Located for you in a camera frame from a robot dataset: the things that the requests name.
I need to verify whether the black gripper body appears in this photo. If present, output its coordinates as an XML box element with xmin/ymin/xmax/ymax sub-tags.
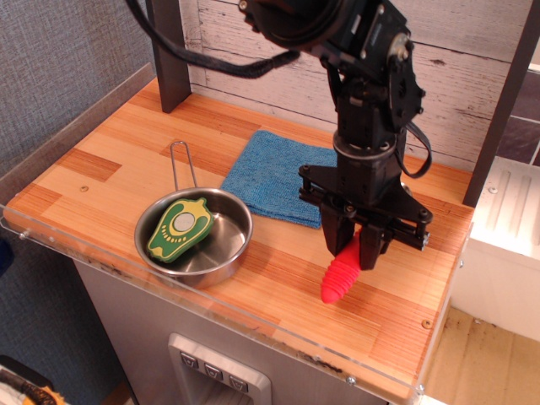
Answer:
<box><xmin>299</xmin><ymin>141</ymin><xmax>433</xmax><ymax>251</ymax></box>

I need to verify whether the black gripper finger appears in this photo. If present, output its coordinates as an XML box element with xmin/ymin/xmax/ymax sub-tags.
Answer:
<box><xmin>359</xmin><ymin>224</ymin><xmax>392</xmax><ymax>270</ymax></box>
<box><xmin>320</xmin><ymin>204</ymin><xmax>356</xmax><ymax>256</ymax></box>

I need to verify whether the spoon with red handle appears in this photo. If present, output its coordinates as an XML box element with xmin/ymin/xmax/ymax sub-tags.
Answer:
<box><xmin>320</xmin><ymin>181</ymin><xmax>413</xmax><ymax>305</ymax></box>

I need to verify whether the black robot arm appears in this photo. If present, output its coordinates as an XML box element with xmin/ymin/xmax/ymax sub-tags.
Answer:
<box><xmin>239</xmin><ymin>1</ymin><xmax>433</xmax><ymax>270</ymax></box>

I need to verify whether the blue folded cloth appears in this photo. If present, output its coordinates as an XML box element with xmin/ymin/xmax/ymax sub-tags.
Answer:
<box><xmin>221</xmin><ymin>131</ymin><xmax>336</xmax><ymax>229</ymax></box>

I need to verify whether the small steel saucepan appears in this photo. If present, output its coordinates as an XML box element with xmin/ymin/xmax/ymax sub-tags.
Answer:
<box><xmin>133</xmin><ymin>140</ymin><xmax>255</xmax><ymax>290</ymax></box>

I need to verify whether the clear acrylic edge guard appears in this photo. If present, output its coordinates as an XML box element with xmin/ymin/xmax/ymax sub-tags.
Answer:
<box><xmin>4</xmin><ymin>197</ymin><xmax>473</xmax><ymax>404</ymax></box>

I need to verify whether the green yellow toy pepper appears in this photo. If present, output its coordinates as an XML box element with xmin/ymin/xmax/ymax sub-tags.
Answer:
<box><xmin>146</xmin><ymin>197</ymin><xmax>214</xmax><ymax>263</ymax></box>

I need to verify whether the silver dispenser panel with buttons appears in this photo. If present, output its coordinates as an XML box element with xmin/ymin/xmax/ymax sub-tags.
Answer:
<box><xmin>168</xmin><ymin>333</ymin><xmax>273</xmax><ymax>404</ymax></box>

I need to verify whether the yellow object at corner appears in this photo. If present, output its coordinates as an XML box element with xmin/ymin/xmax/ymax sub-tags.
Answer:
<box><xmin>19</xmin><ymin>382</ymin><xmax>66</xmax><ymax>405</ymax></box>

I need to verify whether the dark right shelf post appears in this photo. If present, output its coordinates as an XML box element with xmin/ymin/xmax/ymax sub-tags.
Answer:
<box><xmin>462</xmin><ymin>0</ymin><xmax>539</xmax><ymax>208</ymax></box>

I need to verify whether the dark shelf post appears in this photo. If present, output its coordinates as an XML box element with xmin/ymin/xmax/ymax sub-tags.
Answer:
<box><xmin>146</xmin><ymin>0</ymin><xmax>192</xmax><ymax>113</ymax></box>
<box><xmin>462</xmin><ymin>0</ymin><xmax>539</xmax><ymax>208</ymax></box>

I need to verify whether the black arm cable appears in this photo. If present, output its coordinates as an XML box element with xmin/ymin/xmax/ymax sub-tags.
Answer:
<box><xmin>124</xmin><ymin>0</ymin><xmax>434</xmax><ymax>179</ymax></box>

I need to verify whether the dark left shelf post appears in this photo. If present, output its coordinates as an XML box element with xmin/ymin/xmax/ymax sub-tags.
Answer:
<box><xmin>146</xmin><ymin>0</ymin><xmax>192</xmax><ymax>113</ymax></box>

